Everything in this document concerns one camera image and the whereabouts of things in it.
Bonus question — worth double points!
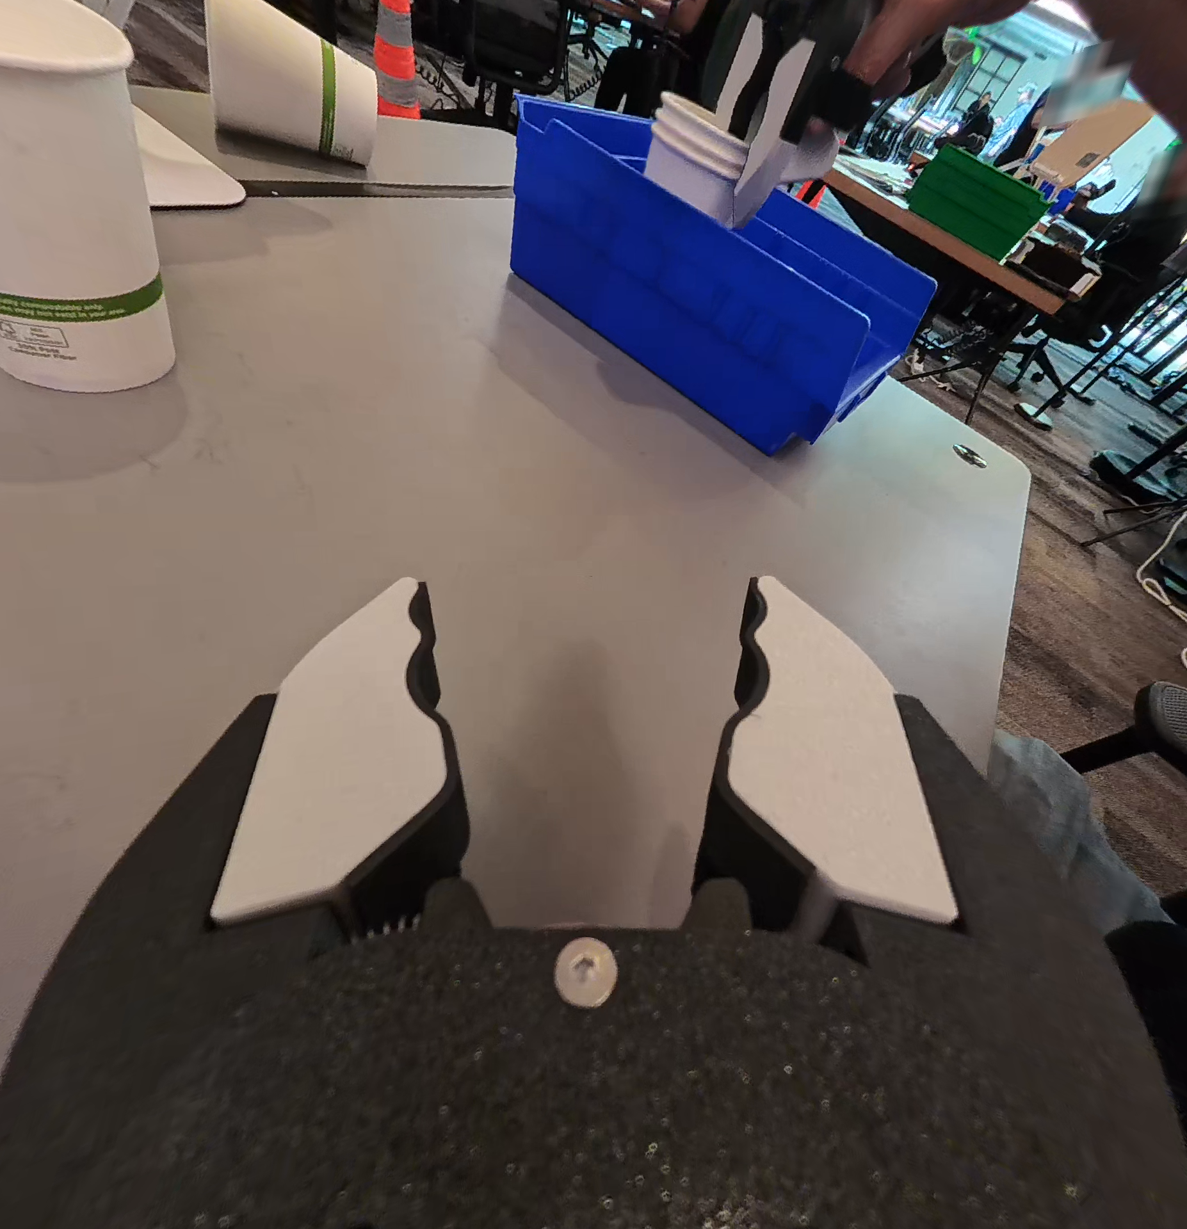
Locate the white adjustable stand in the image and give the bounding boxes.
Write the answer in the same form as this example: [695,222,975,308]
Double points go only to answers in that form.
[130,102,248,211]

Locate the black chair armrest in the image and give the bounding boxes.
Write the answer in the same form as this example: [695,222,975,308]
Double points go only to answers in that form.
[1062,680,1187,776]

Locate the person's right hand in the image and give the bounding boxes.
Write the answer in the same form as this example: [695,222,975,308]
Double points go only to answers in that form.
[846,0,1001,90]

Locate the person's right forearm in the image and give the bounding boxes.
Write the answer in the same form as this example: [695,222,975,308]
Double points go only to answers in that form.
[939,0,1187,195]

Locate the black office chair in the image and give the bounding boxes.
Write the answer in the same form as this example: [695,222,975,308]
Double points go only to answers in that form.
[462,0,578,101]

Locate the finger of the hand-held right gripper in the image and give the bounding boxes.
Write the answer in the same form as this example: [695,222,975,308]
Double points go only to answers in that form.
[731,37,841,232]
[715,14,769,132]

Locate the white floor cable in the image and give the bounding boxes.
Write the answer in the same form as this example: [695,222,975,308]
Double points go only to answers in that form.
[1134,508,1187,696]

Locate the orange traffic cone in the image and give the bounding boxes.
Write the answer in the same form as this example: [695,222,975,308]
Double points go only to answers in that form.
[374,0,423,123]

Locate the stack of white paper cups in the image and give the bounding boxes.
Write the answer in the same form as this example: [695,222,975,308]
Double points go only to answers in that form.
[643,92,750,229]

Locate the green box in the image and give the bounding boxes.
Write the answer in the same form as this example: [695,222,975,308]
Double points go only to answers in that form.
[904,144,1052,264]

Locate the blue plastic bin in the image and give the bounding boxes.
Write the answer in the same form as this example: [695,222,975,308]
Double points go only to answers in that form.
[509,93,939,459]

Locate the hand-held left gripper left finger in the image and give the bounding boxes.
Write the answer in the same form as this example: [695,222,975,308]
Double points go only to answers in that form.
[209,576,472,938]

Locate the brown wooden table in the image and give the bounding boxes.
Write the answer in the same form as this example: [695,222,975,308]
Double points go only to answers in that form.
[822,157,1082,425]

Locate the white paper cup green band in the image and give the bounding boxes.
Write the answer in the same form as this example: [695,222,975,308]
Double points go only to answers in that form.
[0,0,177,395]
[204,0,379,167]

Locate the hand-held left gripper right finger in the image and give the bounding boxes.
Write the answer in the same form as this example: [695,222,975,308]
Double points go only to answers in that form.
[694,575,962,941]

